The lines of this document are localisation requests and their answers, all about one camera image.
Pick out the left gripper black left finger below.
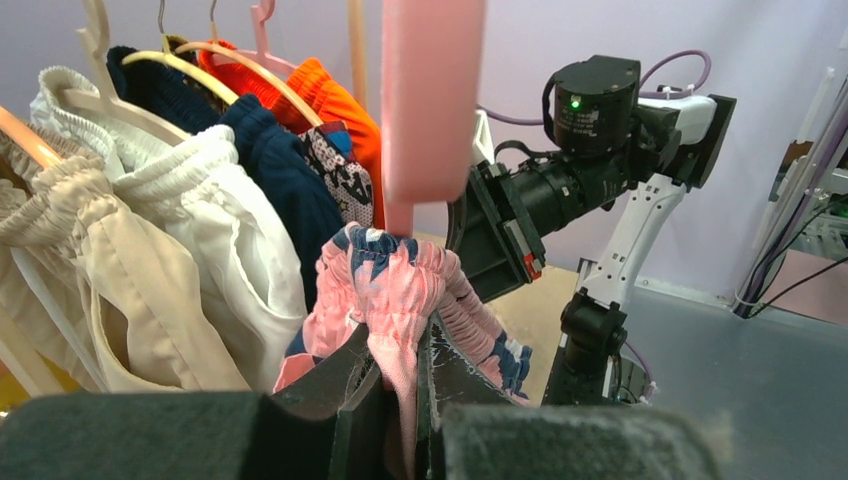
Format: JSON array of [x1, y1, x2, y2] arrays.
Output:
[[1, 326, 385, 479]]

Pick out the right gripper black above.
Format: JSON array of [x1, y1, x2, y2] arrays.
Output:
[[447, 155, 630, 303]]

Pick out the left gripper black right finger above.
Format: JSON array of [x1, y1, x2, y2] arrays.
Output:
[[415, 314, 722, 479]]

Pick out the pink shark print shorts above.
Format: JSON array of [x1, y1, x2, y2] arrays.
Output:
[[274, 222, 533, 479]]

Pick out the pink plastic hanger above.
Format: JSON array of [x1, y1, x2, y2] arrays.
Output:
[[237, 0, 296, 79], [381, 1, 486, 235]]

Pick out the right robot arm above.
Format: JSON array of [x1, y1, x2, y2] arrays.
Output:
[[446, 55, 737, 405]]

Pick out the patterned shorts on hanger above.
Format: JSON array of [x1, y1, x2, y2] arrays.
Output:
[[168, 35, 376, 226]]

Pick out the navy shorts on hanger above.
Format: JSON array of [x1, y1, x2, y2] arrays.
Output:
[[107, 46, 343, 311]]

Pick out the orange shorts on hanger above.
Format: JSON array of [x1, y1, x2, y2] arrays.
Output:
[[197, 50, 385, 227]]

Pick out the beige shorts on hanger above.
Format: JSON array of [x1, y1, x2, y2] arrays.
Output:
[[1, 131, 248, 393]]

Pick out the white shorts on hanger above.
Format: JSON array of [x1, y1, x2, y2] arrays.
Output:
[[30, 66, 307, 392]]

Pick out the orange hanger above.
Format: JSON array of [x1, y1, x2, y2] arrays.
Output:
[[0, 107, 63, 169]]

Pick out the wooden clothes rack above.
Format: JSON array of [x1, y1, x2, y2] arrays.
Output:
[[347, 0, 368, 110]]

